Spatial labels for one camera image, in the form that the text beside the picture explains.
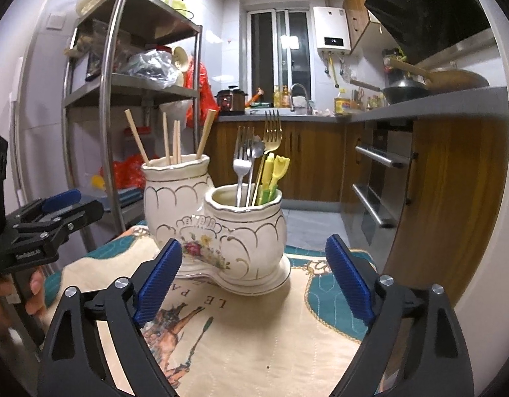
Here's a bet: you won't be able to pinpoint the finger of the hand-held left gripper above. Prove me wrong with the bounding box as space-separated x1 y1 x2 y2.
5 189 82 226
12 199 105 253

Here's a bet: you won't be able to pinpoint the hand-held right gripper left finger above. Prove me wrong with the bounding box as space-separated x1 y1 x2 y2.
37 238 183 397

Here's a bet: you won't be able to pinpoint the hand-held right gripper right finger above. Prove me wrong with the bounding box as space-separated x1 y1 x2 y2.
325 234 474 397

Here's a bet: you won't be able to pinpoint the floral ceramic utensil holder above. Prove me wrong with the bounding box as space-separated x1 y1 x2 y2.
141 154 292 296

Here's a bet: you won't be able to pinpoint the wooden chopstick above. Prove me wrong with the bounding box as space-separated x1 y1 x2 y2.
172 120 182 165
162 111 171 165
196 110 218 160
124 110 152 166

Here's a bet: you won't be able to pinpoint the green-handled yellow plastic utensil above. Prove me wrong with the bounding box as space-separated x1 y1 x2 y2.
256 153 277 206

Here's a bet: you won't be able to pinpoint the gold metal fork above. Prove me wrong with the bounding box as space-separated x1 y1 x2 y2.
250 109 282 207

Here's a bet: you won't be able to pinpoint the person's left hand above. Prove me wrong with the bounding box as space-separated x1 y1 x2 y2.
0 268 47 340

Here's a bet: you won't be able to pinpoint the blue flat boxes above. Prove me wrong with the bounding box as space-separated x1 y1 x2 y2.
103 188 145 211

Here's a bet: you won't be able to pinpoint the red plastic bag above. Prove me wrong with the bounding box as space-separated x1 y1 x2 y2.
101 153 150 189
185 56 216 133

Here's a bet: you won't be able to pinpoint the white refrigerator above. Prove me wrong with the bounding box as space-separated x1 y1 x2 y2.
6 29 73 265

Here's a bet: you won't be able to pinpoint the built-in steel oven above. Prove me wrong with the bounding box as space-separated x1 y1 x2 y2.
350 118 418 253

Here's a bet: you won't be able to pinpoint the printed quilted table mat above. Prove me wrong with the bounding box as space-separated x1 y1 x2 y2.
43 221 379 397

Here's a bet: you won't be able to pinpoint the wooden base cabinet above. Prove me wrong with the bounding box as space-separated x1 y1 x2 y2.
205 121 354 203

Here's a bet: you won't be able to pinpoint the steel shelf rack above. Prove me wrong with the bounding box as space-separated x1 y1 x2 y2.
61 0 203 253

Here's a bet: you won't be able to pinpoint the wooden counter side panel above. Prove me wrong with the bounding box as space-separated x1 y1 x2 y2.
383 116 509 311

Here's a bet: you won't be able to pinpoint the silver metal fork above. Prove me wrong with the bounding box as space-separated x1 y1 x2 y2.
233 126 255 207

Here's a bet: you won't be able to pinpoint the crumpled clear plastic bag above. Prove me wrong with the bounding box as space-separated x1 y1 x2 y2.
124 49 180 88

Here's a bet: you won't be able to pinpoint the silver flower-shaped spoon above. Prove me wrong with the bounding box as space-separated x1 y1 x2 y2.
246 136 267 207

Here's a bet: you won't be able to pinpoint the yellow oil bottle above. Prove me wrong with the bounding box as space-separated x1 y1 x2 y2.
334 89 351 116

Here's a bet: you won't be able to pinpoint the chrome kitchen faucet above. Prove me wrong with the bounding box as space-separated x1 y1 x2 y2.
290 83 315 115

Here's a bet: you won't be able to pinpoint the cream plastic ladle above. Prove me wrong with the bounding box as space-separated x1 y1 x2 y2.
172 46 191 85

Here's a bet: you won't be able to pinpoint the dark red rice cooker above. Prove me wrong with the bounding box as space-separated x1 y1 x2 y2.
215 85 249 115

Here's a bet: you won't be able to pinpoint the black wok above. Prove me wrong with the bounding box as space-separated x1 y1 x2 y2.
349 78 431 106

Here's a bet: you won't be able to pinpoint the grey kitchen countertop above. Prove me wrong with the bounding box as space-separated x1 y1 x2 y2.
217 86 509 124

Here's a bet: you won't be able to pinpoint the yellow-green bowl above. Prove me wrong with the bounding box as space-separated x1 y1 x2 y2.
169 0 193 19

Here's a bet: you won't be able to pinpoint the kitchen window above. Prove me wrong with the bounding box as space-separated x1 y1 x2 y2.
243 6 315 104

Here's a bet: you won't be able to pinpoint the white water heater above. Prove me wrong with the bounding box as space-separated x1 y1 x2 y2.
312 6 350 50

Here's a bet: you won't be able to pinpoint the black range hood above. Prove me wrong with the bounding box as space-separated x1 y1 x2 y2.
364 0 501 65

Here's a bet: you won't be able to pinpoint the golden pan with wooden handle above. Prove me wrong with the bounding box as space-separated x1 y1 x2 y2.
389 58 491 94

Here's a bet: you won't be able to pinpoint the wooden wall cabinet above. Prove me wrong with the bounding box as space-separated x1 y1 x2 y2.
343 0 400 55

